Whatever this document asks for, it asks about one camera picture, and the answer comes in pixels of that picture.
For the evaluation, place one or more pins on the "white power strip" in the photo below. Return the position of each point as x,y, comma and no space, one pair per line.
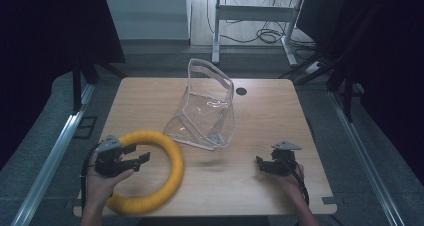
313,67

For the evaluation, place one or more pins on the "aluminium rail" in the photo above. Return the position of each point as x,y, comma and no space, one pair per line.
363,152
53,152

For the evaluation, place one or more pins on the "person's left hand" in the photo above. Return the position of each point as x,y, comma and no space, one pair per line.
100,186

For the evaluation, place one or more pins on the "clear plastic bag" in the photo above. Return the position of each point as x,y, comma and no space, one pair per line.
206,112

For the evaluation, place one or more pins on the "white metal desk frame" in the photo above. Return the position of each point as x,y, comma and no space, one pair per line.
253,13

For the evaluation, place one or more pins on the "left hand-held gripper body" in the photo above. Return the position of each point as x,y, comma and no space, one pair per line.
108,159

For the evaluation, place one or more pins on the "black metal stand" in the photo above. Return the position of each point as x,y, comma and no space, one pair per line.
77,86
348,92

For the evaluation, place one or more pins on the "black curtain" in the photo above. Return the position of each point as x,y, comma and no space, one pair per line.
383,52
43,52

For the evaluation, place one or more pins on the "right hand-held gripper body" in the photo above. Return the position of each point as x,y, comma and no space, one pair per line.
283,159

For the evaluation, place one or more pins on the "person's right hand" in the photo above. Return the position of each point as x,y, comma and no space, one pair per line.
293,181

